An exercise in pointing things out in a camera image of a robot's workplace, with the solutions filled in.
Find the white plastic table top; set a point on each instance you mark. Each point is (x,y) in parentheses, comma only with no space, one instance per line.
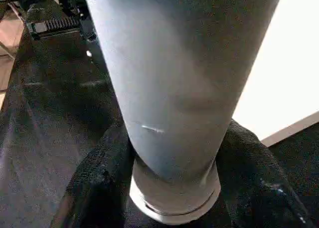
(286,75)

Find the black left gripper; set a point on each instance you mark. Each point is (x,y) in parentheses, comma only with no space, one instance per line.
(59,28)

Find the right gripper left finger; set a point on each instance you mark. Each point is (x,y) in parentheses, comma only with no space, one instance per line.
(99,183)

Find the white plastic table leg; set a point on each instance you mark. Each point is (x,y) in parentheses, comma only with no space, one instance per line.
(174,63)

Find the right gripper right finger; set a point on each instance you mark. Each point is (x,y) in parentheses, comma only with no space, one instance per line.
(256,183)

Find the black work surface mat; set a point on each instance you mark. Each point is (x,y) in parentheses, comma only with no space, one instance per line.
(49,100)

